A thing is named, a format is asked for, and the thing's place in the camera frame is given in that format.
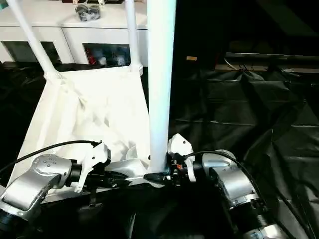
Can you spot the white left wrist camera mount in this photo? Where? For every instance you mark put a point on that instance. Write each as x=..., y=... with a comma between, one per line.
x=97, y=154

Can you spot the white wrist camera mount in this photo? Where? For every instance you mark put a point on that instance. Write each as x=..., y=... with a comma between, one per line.
x=97, y=154
x=182, y=147

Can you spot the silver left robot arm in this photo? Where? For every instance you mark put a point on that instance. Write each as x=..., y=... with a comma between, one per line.
x=42, y=171

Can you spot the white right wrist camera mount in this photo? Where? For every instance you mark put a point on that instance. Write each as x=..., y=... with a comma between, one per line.
x=182, y=147

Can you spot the white plastic table top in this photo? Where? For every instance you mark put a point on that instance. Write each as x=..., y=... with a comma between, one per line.
x=87, y=112

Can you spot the clear bag of black parts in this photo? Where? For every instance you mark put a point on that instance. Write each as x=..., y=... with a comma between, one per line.
x=87, y=12

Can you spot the white cabinet with glass doors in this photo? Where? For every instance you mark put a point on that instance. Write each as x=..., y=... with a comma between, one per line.
x=74, y=27

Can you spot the black plastic mat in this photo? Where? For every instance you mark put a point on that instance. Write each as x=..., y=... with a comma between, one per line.
x=249, y=112

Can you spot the black fabric case gold label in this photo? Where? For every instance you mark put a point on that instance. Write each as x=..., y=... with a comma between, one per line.
x=192, y=58

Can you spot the white plastic table leg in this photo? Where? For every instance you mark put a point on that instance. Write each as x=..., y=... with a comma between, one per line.
x=133, y=35
x=160, y=74
x=32, y=37

